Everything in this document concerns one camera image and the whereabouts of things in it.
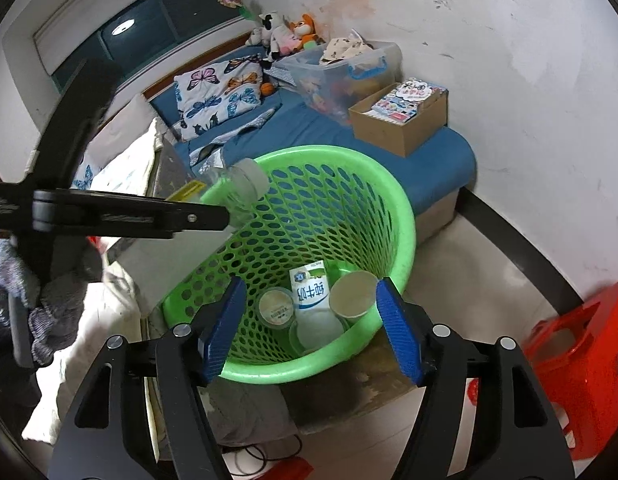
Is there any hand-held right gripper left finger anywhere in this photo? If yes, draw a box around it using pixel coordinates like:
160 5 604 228
48 276 248 480

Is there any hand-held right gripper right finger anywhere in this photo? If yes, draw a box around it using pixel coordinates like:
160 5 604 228
375 276 575 480

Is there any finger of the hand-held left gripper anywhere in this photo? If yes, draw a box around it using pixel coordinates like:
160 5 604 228
34 189 231 239

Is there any round white lidded tub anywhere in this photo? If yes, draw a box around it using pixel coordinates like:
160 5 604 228
256 287 296 327

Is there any white paper cup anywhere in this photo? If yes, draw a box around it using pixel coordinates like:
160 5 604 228
328 270 379 323

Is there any clear plastic cup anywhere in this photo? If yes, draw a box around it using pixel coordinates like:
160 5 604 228
288 309 346 352

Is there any blue white milk carton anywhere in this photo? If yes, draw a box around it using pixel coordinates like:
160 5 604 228
289 262 331 311

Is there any clear plastic bottle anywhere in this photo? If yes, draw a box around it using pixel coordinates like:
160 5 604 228
166 158 270 233

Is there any green plastic basket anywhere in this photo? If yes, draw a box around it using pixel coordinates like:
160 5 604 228
161 145 417 386

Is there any person's left forearm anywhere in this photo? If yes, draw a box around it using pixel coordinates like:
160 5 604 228
0 240 57 366

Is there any white quilted blanket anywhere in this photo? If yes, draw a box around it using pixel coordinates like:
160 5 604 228
21 117 235 446

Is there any beige pillow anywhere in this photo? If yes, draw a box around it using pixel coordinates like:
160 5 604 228
89 92 162 171

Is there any dark window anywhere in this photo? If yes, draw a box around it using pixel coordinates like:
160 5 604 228
51 0 250 93

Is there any butterfly print pillow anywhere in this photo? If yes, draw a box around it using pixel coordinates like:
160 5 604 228
173 55 270 142

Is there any grey patterned cloth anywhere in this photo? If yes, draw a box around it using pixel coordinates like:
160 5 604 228
191 107 282 173

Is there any red plastic stool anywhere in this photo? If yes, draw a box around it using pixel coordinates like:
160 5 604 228
466 280 618 461

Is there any cardboard box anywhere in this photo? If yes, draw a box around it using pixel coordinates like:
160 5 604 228
348 80 449 158

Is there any blue mattress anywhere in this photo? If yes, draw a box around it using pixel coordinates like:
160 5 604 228
149 45 477 246

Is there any cartoon sticker book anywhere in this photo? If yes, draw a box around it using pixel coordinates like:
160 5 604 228
371 79 442 125

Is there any clear plastic storage box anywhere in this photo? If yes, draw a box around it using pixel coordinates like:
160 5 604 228
279 40 402 126

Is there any cow plush toy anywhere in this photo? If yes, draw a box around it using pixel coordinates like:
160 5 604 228
246 10 290 61

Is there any orange fox plush toy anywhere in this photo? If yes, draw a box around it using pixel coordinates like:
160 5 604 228
289 14 325 51

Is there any spotted cloth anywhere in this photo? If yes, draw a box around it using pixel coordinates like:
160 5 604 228
321 30 375 66

